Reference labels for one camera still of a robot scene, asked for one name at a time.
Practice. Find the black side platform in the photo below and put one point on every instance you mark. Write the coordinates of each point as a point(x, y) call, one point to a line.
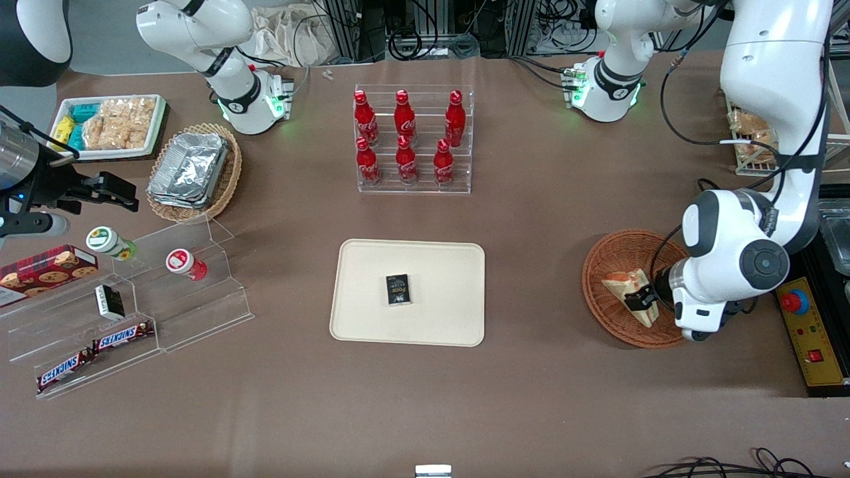
point(837, 292)

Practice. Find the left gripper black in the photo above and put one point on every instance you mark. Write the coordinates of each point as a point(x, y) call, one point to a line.
point(659, 287)

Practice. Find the beige cloth bag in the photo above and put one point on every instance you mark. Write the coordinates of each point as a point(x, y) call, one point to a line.
point(285, 36)

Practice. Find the clear wrapped bread pack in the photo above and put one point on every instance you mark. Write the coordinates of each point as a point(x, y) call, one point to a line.
point(754, 133)

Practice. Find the red cola bottle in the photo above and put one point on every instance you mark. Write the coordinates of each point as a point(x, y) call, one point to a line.
point(404, 118)
point(364, 119)
point(455, 119)
point(368, 162)
point(406, 161)
point(443, 163)

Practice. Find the teal snack packet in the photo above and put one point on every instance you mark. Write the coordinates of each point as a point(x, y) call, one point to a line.
point(85, 111)
point(77, 138)

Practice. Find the triangular sandwich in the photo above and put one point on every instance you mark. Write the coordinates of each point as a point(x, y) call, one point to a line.
point(614, 285)

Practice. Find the black and white small box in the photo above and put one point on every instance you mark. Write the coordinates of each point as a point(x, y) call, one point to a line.
point(109, 302)

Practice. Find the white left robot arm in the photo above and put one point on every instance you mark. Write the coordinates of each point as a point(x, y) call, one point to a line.
point(770, 73)

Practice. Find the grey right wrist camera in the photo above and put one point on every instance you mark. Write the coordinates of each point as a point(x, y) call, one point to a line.
point(30, 226)

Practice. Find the clear acrylic stepped stand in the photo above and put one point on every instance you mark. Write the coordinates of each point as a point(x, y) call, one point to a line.
point(199, 312)

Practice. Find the red emergency stop button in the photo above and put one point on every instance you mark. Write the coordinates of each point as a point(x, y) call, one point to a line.
point(793, 302)

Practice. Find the beige plastic tray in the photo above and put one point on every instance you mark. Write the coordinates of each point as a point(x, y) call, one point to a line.
point(438, 265)

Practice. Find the light oval wicker basket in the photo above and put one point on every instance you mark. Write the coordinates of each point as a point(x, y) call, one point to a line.
point(229, 179)

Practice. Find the green lidded drink bottle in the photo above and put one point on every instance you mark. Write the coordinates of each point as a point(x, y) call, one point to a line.
point(106, 241)

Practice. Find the small black card box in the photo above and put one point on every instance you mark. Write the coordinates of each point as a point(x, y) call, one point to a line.
point(398, 290)

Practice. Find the brown round wicker basket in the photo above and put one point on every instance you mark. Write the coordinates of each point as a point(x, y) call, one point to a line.
point(617, 252)

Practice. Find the yellow snack packet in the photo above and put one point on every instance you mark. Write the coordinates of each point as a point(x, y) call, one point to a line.
point(63, 127)

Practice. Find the clear plastic container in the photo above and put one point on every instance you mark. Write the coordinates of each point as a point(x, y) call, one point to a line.
point(838, 232)

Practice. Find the yellow emergency stop box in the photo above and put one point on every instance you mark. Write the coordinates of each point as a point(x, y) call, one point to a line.
point(823, 332)

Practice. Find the Snickers chocolate bar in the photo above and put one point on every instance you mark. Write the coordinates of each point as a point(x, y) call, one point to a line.
point(63, 370)
point(123, 336)

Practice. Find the clear acrylic bottle rack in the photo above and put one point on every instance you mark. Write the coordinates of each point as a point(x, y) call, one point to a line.
point(425, 143)

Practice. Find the aluminium foil tray stack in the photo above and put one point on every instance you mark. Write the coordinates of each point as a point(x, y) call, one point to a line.
point(189, 169)

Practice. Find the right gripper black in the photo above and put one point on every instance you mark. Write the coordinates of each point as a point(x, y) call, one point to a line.
point(56, 186)

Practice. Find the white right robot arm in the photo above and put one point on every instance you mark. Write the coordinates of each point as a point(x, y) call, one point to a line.
point(199, 30)

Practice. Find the red cookie box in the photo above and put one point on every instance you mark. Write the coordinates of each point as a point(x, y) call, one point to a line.
point(46, 272)

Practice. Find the clear rice cracker bag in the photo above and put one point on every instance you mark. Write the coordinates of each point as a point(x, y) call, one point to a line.
point(113, 136)
point(133, 113)

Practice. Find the white rectangular snack tray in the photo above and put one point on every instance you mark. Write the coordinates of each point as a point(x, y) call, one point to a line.
point(158, 109)

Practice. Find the red lidded drink bottle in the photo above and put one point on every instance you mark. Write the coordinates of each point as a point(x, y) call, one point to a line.
point(182, 261)

